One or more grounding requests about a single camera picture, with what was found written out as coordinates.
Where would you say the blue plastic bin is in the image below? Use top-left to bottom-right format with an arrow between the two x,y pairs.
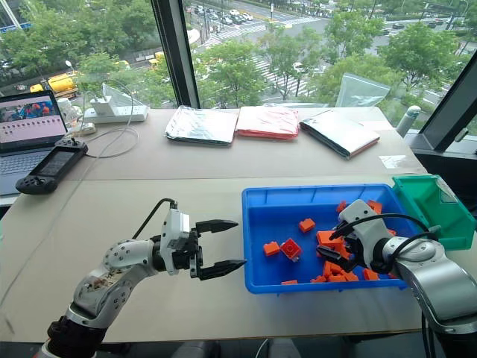
241,183 -> 423,296

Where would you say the red plastic bag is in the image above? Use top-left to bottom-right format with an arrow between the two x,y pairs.
235,106 -> 300,140

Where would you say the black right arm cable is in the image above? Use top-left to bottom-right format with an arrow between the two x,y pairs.
329,213 -> 441,270

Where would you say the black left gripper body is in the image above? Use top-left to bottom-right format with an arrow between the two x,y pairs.
169,227 -> 205,280

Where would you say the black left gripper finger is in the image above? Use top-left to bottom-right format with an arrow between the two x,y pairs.
195,219 -> 240,236
197,259 -> 247,282

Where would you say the dark window pillar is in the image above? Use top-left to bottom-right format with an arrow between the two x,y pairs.
150,0 -> 203,110

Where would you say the black handheld controller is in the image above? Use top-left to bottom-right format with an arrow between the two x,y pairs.
15,137 -> 89,196

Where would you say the white thin cable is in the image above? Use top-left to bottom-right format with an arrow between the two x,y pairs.
76,78 -> 142,160

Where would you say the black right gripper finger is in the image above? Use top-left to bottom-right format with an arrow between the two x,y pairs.
315,244 -> 343,260
327,257 -> 355,273

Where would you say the red battery block round top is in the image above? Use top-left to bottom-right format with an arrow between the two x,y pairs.
279,238 -> 303,263

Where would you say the white green-capped post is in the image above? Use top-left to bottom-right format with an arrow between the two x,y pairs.
395,104 -> 422,137

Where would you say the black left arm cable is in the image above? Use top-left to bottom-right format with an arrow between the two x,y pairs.
131,198 -> 178,240

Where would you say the silver laptop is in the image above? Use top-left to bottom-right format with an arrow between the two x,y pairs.
0,89 -> 70,198

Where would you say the white power adapter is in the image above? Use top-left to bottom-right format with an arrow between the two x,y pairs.
89,95 -> 113,115

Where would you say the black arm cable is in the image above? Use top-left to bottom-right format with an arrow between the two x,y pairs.
131,198 -> 178,240
329,213 -> 441,270

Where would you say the white bottle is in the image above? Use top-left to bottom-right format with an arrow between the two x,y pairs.
55,97 -> 82,131

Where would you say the green plastic bin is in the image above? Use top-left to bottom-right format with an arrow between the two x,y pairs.
391,174 -> 477,251

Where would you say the dark slanted window frame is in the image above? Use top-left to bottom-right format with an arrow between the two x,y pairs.
403,55 -> 477,154

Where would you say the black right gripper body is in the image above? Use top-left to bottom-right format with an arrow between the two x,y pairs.
333,223 -> 361,274

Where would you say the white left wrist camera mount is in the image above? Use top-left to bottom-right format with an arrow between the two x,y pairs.
159,208 -> 193,276

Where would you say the white power strip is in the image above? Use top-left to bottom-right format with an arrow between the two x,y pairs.
84,104 -> 151,124

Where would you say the clear tape patch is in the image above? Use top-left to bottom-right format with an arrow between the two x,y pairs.
379,154 -> 408,170

